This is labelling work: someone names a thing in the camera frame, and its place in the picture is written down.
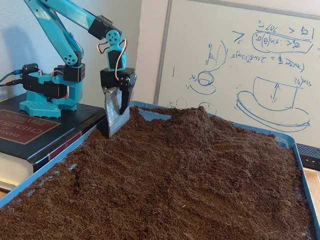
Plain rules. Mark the blue plastic tray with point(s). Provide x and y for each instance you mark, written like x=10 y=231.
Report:
x=287 y=140

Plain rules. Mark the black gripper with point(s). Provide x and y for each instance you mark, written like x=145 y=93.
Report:
x=109 y=78

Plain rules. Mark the black chemistry physics handbook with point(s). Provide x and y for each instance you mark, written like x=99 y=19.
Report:
x=62 y=130

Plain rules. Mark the black electronic box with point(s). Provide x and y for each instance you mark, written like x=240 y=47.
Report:
x=310 y=155

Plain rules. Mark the whiteboard with blue drawings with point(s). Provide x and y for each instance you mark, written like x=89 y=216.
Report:
x=200 y=37

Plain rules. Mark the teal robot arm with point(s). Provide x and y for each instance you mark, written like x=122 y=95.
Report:
x=57 y=35

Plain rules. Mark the brown soil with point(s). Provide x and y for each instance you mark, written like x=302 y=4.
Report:
x=175 y=187

